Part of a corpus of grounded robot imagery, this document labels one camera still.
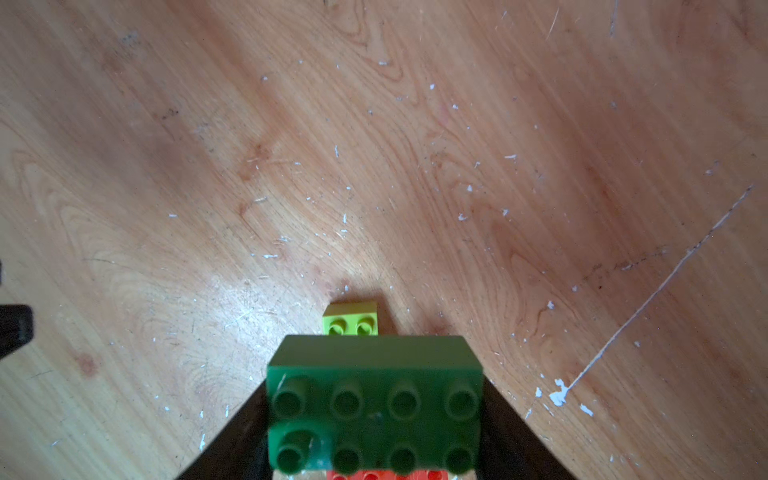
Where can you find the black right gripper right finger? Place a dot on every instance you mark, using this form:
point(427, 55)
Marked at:
point(509, 449)

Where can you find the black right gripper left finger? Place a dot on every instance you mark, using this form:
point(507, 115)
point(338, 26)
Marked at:
point(240, 451)

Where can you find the dark green lego brick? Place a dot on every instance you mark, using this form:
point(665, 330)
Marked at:
point(351, 403)

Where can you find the red lego brick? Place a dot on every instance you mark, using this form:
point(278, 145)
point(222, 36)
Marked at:
point(390, 475)

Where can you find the lime green lego brick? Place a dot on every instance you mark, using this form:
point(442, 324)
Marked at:
point(351, 319)

